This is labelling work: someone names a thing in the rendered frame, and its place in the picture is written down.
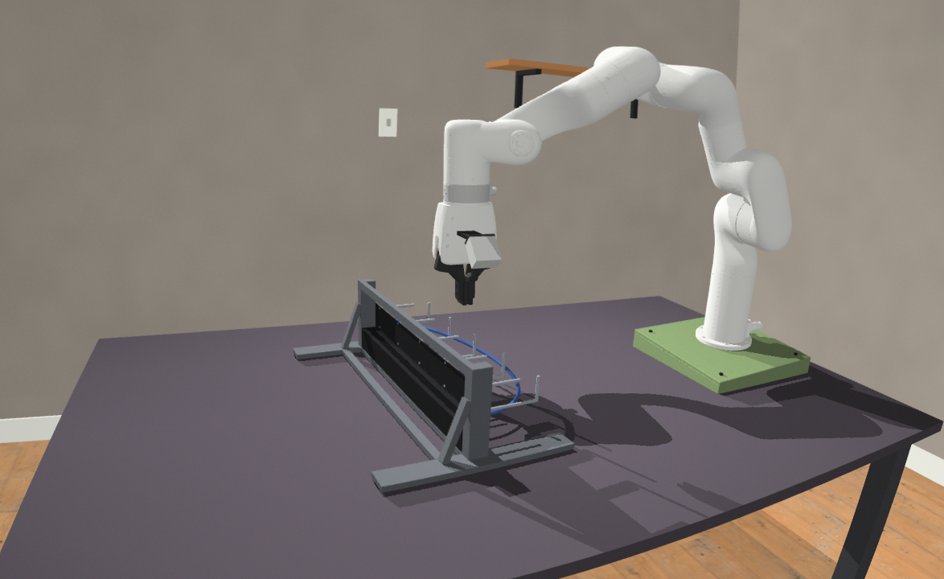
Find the grey patch panel rack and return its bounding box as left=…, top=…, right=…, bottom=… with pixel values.
left=293, top=279, right=574, bottom=493

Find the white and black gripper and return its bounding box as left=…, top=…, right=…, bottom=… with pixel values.
left=433, top=200, right=497, bottom=306

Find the blue cable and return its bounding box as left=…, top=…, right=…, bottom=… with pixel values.
left=424, top=326, right=520, bottom=415

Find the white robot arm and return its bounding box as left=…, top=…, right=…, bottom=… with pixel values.
left=444, top=47, right=792, bottom=351

